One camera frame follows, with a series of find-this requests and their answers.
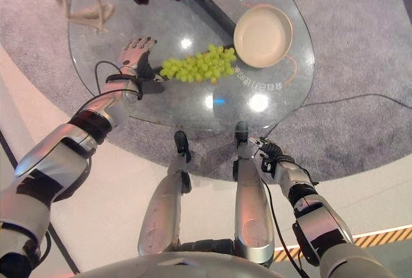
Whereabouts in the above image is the silver robot torso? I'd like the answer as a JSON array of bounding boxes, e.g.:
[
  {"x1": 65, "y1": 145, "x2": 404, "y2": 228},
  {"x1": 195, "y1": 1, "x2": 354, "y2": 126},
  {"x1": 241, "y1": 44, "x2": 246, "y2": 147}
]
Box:
[{"x1": 72, "y1": 239, "x2": 286, "y2": 278}]

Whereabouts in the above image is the black table base bar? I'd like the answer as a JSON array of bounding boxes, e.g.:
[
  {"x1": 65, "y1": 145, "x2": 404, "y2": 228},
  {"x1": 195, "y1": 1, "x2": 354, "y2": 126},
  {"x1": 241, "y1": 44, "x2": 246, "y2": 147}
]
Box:
[{"x1": 176, "y1": 0, "x2": 238, "y2": 50}]

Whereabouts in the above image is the beige round plate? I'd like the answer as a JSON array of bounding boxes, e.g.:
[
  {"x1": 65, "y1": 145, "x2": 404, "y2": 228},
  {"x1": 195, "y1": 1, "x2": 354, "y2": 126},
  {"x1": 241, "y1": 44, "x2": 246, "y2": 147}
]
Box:
[{"x1": 233, "y1": 4, "x2": 294, "y2": 68}]

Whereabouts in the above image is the green grape bunch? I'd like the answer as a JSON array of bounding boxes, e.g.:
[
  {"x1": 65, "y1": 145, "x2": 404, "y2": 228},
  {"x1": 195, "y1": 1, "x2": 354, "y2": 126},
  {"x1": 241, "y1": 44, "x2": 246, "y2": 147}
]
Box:
[{"x1": 159, "y1": 44, "x2": 238, "y2": 85}]

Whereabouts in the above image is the beige figure sculpture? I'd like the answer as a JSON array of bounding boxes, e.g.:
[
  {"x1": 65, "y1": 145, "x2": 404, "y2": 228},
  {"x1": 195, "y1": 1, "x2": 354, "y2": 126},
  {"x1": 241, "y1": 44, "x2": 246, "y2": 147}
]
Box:
[{"x1": 44, "y1": 0, "x2": 116, "y2": 36}]

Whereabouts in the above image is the silver robot left leg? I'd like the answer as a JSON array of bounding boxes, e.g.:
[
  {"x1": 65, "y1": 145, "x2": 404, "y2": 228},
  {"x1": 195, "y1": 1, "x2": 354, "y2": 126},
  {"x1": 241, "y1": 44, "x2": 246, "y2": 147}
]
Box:
[{"x1": 137, "y1": 130, "x2": 193, "y2": 257}]

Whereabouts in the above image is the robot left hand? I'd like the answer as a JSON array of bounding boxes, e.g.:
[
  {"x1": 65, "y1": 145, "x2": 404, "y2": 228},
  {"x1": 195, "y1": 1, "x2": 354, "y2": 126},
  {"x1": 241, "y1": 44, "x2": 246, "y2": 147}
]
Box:
[{"x1": 116, "y1": 36, "x2": 165, "y2": 84}]

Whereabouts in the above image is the yellow black hazard tape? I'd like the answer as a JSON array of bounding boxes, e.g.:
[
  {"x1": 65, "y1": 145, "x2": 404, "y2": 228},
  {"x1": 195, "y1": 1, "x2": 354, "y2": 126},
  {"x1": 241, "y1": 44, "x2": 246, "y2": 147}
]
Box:
[{"x1": 273, "y1": 225, "x2": 412, "y2": 261}]

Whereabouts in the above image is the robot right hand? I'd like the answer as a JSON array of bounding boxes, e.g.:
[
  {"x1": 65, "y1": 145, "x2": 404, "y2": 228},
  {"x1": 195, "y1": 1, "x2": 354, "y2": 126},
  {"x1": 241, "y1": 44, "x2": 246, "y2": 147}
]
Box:
[{"x1": 249, "y1": 136, "x2": 285, "y2": 162}]

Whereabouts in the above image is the round glass table top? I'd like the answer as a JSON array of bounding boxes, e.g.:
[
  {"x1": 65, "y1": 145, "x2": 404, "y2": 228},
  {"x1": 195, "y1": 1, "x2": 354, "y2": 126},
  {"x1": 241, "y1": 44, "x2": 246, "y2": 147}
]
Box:
[{"x1": 67, "y1": 0, "x2": 315, "y2": 131}]

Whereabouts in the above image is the silver robot right leg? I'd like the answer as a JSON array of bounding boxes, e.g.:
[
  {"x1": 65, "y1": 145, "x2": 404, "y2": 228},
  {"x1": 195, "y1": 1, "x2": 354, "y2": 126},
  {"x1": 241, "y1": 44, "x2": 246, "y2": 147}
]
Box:
[{"x1": 232, "y1": 120, "x2": 275, "y2": 268}]

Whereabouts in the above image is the black floor cable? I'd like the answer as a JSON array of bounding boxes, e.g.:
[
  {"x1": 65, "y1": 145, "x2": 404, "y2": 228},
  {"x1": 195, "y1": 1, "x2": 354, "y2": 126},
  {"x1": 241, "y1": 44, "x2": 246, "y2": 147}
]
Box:
[{"x1": 252, "y1": 93, "x2": 412, "y2": 156}]

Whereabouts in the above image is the silver robot leg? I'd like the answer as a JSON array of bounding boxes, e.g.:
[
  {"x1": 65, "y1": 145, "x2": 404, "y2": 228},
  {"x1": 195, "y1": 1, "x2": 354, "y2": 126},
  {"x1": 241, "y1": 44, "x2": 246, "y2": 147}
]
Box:
[
  {"x1": 137, "y1": 130, "x2": 193, "y2": 257},
  {"x1": 232, "y1": 120, "x2": 275, "y2": 268}
]

